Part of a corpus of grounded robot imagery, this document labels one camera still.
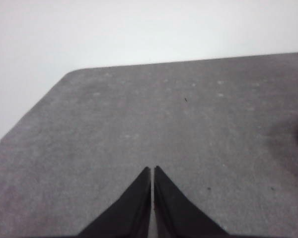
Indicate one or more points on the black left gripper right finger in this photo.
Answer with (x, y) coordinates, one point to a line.
(178, 213)

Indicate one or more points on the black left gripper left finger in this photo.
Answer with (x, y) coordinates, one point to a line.
(129, 213)

